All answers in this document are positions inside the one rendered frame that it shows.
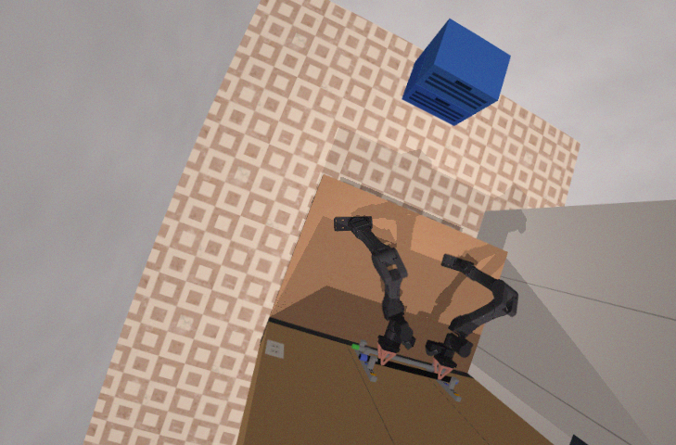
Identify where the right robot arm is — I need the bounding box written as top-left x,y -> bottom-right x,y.
334,216 -> 416,350

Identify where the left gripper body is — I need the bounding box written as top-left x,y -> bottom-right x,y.
434,349 -> 457,368

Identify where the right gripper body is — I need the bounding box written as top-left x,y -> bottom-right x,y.
378,328 -> 400,353

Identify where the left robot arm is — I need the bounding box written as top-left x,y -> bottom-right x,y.
426,254 -> 518,361

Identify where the large brown wooden panel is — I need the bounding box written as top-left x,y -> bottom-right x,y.
236,317 -> 554,445

